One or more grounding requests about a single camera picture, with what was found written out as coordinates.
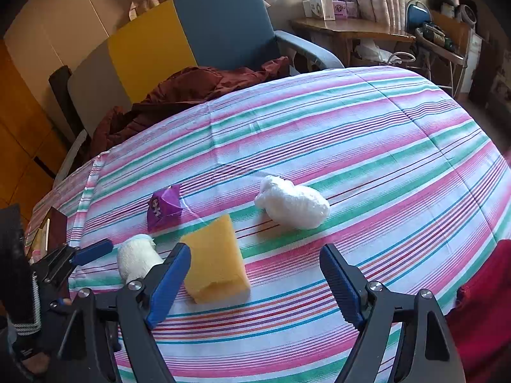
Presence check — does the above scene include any white carton box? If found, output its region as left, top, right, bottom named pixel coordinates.
left=307, top=0, right=332, bottom=21

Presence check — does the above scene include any purple printed packet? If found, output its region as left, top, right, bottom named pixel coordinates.
left=147, top=184, right=184, bottom=233

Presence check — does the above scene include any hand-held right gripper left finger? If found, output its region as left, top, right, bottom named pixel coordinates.
left=56, top=243, right=192, bottom=383

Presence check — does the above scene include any wooden wardrobe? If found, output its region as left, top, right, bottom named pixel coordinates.
left=0, top=40, right=68, bottom=220

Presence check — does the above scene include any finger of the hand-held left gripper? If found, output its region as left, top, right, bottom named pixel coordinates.
left=31, top=238, right=114, bottom=284

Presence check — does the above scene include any metal rack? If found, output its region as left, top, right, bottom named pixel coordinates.
left=415, top=24, right=469, bottom=97

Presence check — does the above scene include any large white gauze bundle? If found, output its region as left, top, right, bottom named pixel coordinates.
left=255, top=176, right=331, bottom=230

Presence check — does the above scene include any white plastic bag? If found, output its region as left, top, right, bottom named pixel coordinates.
left=355, top=44, right=390, bottom=65

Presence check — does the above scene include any wooden desk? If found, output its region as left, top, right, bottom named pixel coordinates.
left=289, top=18, right=416, bottom=66

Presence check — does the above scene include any person's red clothing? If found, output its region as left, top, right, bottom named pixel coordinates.
left=445, top=239, right=511, bottom=383

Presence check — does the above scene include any pink small box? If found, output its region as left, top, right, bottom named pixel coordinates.
left=331, top=0, right=357, bottom=19

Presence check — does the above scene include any grey yellow blue armchair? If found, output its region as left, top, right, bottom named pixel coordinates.
left=48, top=0, right=345, bottom=184

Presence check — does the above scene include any yellow sponge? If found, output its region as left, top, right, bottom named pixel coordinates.
left=179, top=214, right=251, bottom=304

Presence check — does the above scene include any striped tablecloth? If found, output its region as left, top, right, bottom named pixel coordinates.
left=30, top=66, right=511, bottom=383

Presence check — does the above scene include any maroon cloth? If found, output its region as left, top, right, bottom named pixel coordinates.
left=91, top=56, right=290, bottom=160

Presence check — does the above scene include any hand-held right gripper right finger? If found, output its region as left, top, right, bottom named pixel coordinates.
left=319, top=243, right=468, bottom=383

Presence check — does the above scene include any person's left forearm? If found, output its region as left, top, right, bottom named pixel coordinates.
left=0, top=273, right=52, bottom=383

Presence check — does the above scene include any small white gauze bundle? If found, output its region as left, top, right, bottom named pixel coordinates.
left=117, top=234, right=164, bottom=285

